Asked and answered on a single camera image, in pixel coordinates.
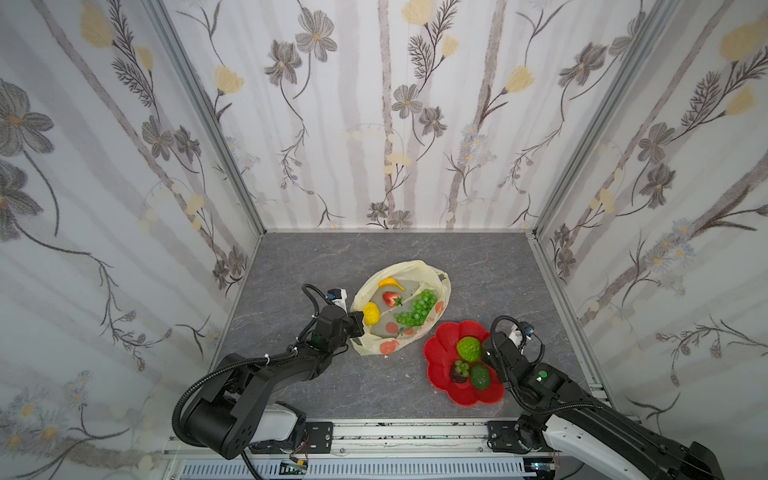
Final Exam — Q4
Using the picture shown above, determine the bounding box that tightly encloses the dark green fake fruit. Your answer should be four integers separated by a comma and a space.
470, 362, 492, 392

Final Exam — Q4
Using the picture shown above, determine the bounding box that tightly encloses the bright green fake fruit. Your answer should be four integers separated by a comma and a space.
456, 336, 483, 363

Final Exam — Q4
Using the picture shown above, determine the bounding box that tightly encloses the dark brown fake fruit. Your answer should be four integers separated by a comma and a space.
449, 368, 470, 384

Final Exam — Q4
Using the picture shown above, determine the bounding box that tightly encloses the red flower-shaped plastic bowl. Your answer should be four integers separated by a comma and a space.
424, 320, 504, 407

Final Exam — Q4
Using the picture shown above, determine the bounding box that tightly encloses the fake red strawberry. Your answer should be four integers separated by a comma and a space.
382, 292, 402, 308

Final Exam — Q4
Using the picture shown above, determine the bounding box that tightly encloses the pale yellow plastic bag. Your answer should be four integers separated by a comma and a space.
350, 260, 451, 356

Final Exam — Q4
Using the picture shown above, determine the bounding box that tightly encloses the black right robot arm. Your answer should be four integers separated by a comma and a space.
483, 332, 724, 479

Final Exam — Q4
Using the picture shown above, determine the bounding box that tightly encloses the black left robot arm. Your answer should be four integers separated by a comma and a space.
171, 284, 364, 460

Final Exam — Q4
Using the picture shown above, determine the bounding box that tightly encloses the green fake grape bunch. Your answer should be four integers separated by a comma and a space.
395, 290, 437, 328

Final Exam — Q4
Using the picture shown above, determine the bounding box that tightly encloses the small green grape cluster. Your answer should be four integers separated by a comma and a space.
453, 360, 471, 378

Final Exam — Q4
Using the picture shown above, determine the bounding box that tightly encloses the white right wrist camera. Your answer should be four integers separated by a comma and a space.
508, 324, 534, 350

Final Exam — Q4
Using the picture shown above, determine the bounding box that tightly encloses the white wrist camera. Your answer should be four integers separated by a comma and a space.
508, 324, 534, 350
327, 288, 348, 311

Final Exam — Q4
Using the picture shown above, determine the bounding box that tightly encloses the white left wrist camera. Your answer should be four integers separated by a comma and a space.
327, 288, 348, 311

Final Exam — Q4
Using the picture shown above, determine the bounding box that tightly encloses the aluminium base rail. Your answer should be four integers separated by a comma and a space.
173, 416, 667, 480

